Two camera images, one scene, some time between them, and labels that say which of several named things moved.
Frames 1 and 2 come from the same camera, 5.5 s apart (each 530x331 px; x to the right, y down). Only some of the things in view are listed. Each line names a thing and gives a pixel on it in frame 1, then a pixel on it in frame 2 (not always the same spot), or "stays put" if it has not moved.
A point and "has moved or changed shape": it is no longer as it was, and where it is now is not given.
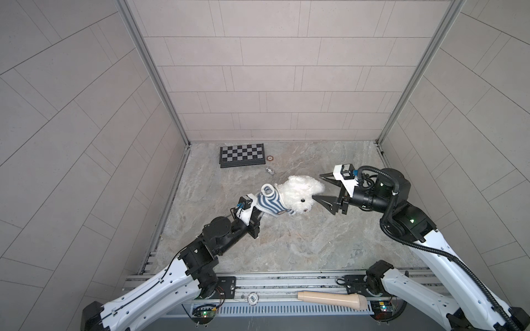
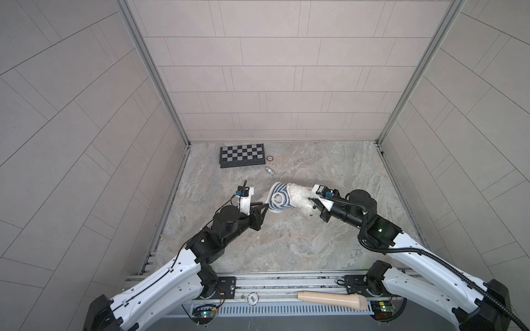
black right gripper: (344, 198) to (324, 214)
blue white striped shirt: (270, 202) has moved or changed shape
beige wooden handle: (350, 300) stays put
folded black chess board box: (243, 155) stays put
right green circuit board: (381, 310) stays put
